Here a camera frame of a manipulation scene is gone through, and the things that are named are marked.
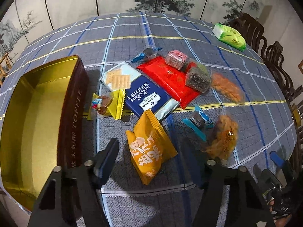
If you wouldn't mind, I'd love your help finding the clear fried twist snack bag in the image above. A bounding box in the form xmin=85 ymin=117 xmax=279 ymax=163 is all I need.
xmin=202 ymin=114 xmax=239 ymax=160

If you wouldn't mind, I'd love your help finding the orange snack bag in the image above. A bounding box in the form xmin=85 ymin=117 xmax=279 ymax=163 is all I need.
xmin=125 ymin=110 xmax=178 ymax=186

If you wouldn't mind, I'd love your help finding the yellow cake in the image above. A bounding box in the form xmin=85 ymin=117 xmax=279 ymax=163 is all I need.
xmin=87 ymin=89 xmax=125 ymax=120

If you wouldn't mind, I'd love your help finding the blue chocolate candy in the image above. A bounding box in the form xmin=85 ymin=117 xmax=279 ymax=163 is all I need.
xmin=182 ymin=106 xmax=214 ymax=141

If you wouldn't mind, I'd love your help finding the blue soda cracker pack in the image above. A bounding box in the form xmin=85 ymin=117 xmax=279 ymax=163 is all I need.
xmin=101 ymin=61 xmax=180 ymax=121

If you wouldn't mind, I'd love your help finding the dark sesame block snack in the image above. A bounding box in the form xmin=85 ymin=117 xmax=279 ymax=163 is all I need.
xmin=185 ymin=61 xmax=211 ymax=93

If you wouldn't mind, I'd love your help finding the blue dark candy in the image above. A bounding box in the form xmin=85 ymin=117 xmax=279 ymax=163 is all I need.
xmin=130 ymin=47 xmax=162 ymax=63

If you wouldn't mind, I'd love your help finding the pink cube snack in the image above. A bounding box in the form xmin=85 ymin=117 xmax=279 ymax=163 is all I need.
xmin=165 ymin=50 xmax=188 ymax=70

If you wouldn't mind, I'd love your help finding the gold and maroon toffee tin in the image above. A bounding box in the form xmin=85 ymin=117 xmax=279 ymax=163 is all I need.
xmin=1 ymin=55 xmax=89 ymax=211

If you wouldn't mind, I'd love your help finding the clear orange cracker pack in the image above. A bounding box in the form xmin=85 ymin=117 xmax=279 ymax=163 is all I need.
xmin=211 ymin=72 xmax=244 ymax=105

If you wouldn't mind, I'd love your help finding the dark wooden chair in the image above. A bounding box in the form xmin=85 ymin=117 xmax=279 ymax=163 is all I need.
xmin=258 ymin=35 xmax=303 ymax=124
xmin=228 ymin=13 xmax=268 ymax=52

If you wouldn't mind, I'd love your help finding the blue plaid tablecloth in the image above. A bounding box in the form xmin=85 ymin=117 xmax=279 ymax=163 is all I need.
xmin=1 ymin=12 xmax=297 ymax=226

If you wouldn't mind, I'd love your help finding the red snack packet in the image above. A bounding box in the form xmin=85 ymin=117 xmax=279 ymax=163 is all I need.
xmin=137 ymin=56 xmax=200 ymax=110

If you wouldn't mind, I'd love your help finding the green tissue pack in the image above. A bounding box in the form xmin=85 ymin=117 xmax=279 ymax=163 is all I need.
xmin=213 ymin=23 xmax=247 ymax=52

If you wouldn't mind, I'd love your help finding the small bamboo stool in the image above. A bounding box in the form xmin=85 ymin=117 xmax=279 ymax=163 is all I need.
xmin=0 ymin=52 xmax=13 ymax=86

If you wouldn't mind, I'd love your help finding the painted folding screen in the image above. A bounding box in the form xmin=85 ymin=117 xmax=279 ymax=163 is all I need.
xmin=1 ymin=0 xmax=267 ymax=59

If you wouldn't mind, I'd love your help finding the framed picture on wall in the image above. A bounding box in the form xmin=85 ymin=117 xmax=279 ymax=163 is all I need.
xmin=298 ymin=60 xmax=303 ymax=74

